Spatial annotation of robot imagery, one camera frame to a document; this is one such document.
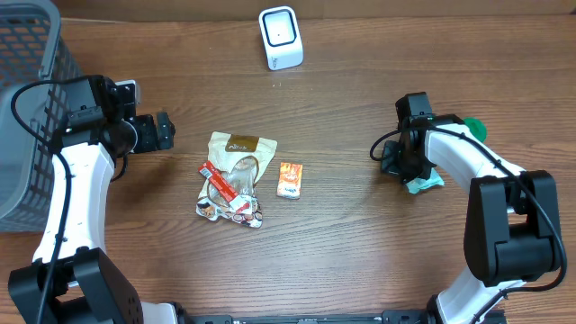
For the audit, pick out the green lidded jar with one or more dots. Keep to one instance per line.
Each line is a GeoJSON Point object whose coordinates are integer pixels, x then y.
{"type": "Point", "coordinates": [476, 127]}

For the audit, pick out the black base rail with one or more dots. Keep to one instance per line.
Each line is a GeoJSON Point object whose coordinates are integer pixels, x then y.
{"type": "Point", "coordinates": [315, 318]}

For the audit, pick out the red snack packet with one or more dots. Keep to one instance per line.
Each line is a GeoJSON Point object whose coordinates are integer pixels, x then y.
{"type": "Point", "coordinates": [236, 202]}

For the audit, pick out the white barcode scanner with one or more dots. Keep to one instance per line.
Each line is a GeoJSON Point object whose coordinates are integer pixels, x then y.
{"type": "Point", "coordinates": [281, 37]}

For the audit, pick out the grey plastic mesh basket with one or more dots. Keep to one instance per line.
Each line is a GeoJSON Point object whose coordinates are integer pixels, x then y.
{"type": "Point", "coordinates": [34, 57]}

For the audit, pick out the mint green wipes pack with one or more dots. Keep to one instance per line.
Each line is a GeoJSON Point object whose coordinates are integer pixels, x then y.
{"type": "Point", "coordinates": [418, 185]}

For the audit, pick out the brown snack packets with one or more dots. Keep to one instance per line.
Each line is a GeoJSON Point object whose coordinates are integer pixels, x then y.
{"type": "Point", "coordinates": [241, 160]}

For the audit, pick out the orange Kleenex tissue pack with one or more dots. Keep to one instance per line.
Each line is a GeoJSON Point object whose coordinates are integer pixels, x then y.
{"type": "Point", "coordinates": [290, 181]}

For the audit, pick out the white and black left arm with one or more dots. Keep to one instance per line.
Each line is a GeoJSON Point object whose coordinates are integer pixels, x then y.
{"type": "Point", "coordinates": [62, 144]}

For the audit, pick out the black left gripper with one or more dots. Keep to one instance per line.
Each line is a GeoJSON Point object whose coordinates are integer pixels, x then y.
{"type": "Point", "coordinates": [158, 130]}

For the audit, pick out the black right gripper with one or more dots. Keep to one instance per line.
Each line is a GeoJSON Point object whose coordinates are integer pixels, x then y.
{"type": "Point", "coordinates": [391, 158]}

